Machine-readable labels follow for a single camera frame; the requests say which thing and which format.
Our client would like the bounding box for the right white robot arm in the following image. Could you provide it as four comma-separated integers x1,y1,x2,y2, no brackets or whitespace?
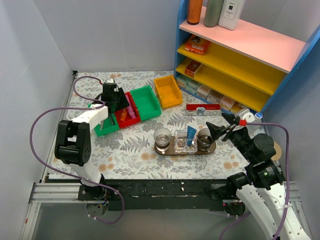
206,113,310,240

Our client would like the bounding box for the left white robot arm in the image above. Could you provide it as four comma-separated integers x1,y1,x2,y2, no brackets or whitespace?
54,82,129,200

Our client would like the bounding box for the clear plastic water bottle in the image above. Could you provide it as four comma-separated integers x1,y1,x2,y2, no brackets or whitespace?
246,112,263,136

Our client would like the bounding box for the brown oval wooden tray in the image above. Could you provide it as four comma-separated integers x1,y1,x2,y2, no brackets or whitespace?
154,136,217,156

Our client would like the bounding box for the orange bottle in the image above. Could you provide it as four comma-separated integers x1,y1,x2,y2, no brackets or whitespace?
187,0,203,25

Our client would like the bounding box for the floral patterned table mat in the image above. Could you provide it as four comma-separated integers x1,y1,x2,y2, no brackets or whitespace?
48,70,267,181

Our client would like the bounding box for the blue yellow pink shelf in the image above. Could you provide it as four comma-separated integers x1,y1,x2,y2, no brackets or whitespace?
173,0,320,112

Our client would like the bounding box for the teal sponge pack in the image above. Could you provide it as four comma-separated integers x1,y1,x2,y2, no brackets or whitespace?
176,75,189,89
185,79,201,95

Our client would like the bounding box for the clear glass cup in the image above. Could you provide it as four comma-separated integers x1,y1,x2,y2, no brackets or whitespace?
153,128,172,152

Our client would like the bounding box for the clear textured acrylic holder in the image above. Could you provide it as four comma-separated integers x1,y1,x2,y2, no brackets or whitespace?
174,130,198,155

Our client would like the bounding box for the green bin with cups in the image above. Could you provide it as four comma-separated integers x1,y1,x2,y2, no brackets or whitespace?
130,85,162,121

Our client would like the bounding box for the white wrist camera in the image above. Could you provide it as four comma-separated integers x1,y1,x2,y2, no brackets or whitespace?
234,108,255,127
100,78,117,86

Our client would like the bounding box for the yellow plastic bin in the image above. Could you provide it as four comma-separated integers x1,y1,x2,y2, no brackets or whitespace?
153,75,183,109

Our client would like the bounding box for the purple cable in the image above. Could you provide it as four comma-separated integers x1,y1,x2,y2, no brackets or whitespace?
219,120,291,240
29,76,125,225

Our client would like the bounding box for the orange box upper shelf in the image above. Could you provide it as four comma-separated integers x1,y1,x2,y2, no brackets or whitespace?
184,34,211,55

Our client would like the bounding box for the pink white sponge pack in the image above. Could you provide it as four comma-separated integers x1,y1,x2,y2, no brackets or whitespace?
219,95,236,111

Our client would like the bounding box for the green translucent cup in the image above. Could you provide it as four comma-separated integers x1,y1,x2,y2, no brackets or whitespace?
197,128,214,152

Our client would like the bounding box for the orange toothpaste tube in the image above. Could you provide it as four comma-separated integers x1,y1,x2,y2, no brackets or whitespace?
120,109,128,122

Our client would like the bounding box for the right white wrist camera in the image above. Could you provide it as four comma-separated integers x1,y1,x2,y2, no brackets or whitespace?
234,108,255,127

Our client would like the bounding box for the grey bottle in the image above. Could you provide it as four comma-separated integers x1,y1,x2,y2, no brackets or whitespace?
203,0,224,28

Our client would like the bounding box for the red silver toothpaste box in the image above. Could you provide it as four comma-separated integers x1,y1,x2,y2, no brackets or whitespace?
185,104,222,116

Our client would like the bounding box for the red white box middle shelf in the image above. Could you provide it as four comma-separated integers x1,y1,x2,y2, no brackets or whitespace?
184,60,203,78

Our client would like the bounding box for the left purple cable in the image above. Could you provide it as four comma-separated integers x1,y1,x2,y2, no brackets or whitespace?
29,76,125,225

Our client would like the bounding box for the white bottle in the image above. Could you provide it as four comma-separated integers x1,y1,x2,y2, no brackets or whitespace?
218,0,246,31

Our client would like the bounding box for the blue toothpaste tube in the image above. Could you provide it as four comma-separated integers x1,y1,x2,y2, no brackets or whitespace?
187,125,197,146

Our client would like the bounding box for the brown tape roll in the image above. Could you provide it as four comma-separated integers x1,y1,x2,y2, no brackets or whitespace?
271,142,282,162

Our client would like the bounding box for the black aluminium base frame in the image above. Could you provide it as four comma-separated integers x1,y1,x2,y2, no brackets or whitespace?
30,172,250,216

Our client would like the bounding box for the yellow sponge pack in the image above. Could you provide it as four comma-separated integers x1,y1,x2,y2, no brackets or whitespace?
230,102,248,114

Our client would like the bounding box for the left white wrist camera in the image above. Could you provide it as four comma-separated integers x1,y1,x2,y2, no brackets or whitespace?
100,78,117,86

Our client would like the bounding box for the red plastic bin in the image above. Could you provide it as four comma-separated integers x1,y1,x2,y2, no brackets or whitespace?
114,92,141,129

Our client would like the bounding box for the green bin with toothbrushes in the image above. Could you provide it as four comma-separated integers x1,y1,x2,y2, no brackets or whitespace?
86,104,119,137

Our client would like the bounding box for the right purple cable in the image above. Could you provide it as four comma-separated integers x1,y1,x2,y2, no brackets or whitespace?
219,120,291,240

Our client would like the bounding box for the pink toothpaste tube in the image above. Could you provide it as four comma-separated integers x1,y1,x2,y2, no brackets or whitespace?
125,95,137,119

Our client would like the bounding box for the grey toothbrush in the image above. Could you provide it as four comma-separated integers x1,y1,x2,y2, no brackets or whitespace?
99,120,104,130

